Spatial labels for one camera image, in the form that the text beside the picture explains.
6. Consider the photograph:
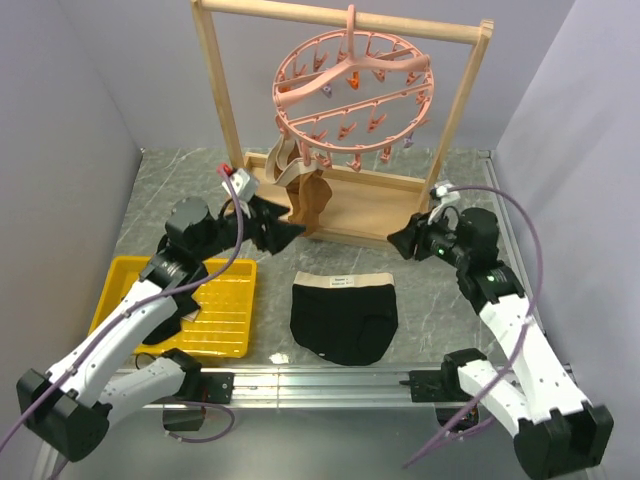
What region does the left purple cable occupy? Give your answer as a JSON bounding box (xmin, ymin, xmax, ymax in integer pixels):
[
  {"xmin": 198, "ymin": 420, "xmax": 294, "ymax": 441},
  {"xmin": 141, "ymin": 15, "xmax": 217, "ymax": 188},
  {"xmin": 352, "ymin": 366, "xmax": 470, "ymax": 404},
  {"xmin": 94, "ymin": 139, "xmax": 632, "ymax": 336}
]
[{"xmin": 0, "ymin": 172, "xmax": 249, "ymax": 480}]

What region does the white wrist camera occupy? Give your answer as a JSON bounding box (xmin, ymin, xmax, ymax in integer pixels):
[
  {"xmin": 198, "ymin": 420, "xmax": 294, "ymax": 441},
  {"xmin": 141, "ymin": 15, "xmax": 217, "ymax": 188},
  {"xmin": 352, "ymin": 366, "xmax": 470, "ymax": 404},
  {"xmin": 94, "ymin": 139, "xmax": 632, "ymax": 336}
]
[
  {"xmin": 428, "ymin": 180, "xmax": 460, "ymax": 224},
  {"xmin": 217, "ymin": 164, "xmax": 260, "ymax": 202}
]

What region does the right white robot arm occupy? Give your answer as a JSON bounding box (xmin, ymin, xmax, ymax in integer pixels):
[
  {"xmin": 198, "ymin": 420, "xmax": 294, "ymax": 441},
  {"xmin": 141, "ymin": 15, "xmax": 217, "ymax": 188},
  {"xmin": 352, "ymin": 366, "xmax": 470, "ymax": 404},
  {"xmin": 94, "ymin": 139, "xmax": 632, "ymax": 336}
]
[{"xmin": 387, "ymin": 208, "xmax": 614, "ymax": 479}]

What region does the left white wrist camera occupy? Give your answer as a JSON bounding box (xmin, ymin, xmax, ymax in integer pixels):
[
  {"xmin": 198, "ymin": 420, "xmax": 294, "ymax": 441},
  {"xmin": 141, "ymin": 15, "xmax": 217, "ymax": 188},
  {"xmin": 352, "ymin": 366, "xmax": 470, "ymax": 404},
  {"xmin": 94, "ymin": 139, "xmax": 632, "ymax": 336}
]
[{"xmin": 217, "ymin": 164, "xmax": 260, "ymax": 202}]

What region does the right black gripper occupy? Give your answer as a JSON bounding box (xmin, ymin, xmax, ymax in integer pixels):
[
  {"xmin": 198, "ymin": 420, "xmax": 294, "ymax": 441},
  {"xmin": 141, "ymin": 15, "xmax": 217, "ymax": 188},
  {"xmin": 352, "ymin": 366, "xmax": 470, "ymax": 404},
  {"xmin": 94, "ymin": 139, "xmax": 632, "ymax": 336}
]
[{"xmin": 386, "ymin": 205, "xmax": 471, "ymax": 269}]

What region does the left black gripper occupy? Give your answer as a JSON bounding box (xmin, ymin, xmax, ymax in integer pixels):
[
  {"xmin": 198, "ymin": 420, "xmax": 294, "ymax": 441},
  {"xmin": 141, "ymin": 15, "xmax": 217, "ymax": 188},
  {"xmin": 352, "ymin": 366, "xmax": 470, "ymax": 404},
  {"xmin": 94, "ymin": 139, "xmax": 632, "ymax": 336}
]
[{"xmin": 196, "ymin": 193, "xmax": 306, "ymax": 261}]

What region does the black underwear in tray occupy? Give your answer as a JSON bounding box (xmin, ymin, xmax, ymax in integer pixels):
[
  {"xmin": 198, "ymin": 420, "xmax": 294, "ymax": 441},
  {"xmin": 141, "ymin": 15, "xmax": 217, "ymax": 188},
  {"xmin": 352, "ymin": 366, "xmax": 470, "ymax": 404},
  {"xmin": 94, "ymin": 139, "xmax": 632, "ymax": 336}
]
[{"xmin": 142, "ymin": 292, "xmax": 200, "ymax": 346}]

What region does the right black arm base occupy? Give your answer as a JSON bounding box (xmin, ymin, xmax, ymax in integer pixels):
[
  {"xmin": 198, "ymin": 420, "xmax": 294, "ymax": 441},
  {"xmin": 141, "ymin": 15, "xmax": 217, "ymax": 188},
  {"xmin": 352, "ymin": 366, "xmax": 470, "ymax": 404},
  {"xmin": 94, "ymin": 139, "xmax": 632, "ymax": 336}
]
[{"xmin": 398, "ymin": 367, "xmax": 519, "ymax": 441}]

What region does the purple cable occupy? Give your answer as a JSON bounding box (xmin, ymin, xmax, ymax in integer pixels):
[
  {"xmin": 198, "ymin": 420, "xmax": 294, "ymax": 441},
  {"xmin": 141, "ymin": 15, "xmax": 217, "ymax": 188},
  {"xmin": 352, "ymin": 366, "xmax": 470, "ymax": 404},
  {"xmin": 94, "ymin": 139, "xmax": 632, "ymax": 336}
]
[
  {"xmin": 0, "ymin": 172, "xmax": 249, "ymax": 480},
  {"xmin": 402, "ymin": 185, "xmax": 544, "ymax": 469}
]

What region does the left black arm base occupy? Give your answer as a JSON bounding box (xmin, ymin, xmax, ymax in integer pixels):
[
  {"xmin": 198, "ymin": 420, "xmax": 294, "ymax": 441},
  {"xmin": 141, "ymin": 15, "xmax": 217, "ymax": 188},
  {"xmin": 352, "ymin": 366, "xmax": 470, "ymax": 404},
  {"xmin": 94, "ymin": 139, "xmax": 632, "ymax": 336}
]
[{"xmin": 152, "ymin": 371, "xmax": 236, "ymax": 444}]

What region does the black underwear beige waistband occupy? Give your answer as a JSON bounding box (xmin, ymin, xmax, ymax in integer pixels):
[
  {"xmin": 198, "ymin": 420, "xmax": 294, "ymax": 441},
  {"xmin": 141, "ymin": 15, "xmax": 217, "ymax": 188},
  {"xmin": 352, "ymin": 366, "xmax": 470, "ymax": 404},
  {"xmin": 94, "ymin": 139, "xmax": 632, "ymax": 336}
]
[{"xmin": 290, "ymin": 271, "xmax": 399, "ymax": 366}]

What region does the brown underwear striped waistband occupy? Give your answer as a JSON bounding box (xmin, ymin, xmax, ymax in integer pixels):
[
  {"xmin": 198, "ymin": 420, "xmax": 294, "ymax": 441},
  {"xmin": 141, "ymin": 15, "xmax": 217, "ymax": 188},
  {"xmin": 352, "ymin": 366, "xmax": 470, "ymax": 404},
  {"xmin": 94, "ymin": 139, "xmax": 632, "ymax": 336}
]
[{"xmin": 265, "ymin": 135, "xmax": 332, "ymax": 236}]

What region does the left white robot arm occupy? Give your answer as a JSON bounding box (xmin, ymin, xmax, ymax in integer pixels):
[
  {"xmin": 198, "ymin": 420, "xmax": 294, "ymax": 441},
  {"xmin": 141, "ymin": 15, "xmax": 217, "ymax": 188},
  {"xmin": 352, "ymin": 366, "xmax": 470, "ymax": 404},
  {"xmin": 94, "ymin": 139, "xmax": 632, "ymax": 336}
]
[{"xmin": 16, "ymin": 196, "xmax": 305, "ymax": 462}]

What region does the pink round clip hanger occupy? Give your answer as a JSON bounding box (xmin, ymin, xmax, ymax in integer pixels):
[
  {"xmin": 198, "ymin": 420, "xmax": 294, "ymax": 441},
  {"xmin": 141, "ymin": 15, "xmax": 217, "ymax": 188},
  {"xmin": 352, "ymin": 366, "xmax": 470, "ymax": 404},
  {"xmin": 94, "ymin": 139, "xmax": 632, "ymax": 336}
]
[{"xmin": 269, "ymin": 6, "xmax": 435, "ymax": 173}]

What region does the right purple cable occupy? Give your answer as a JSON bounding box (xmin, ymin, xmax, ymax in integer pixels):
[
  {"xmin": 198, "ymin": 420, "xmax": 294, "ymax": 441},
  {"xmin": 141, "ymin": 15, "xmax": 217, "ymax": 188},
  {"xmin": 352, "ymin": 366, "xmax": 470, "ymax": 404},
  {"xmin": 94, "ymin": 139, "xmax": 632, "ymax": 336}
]
[{"xmin": 402, "ymin": 185, "xmax": 544, "ymax": 469}]

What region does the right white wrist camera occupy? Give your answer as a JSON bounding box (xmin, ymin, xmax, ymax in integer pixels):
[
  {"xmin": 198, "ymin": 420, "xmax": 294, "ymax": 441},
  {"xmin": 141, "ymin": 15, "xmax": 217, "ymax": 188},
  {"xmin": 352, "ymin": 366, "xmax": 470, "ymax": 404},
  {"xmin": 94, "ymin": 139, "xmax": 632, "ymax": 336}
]
[{"xmin": 428, "ymin": 180, "xmax": 460, "ymax": 224}]

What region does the wooden hanging rack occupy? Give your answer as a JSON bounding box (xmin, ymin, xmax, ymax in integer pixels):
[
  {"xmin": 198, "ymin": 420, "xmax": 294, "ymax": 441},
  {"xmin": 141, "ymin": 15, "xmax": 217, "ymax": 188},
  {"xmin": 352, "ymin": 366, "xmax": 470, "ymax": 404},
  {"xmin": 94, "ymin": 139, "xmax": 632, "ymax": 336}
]
[{"xmin": 191, "ymin": 1, "xmax": 494, "ymax": 247}]

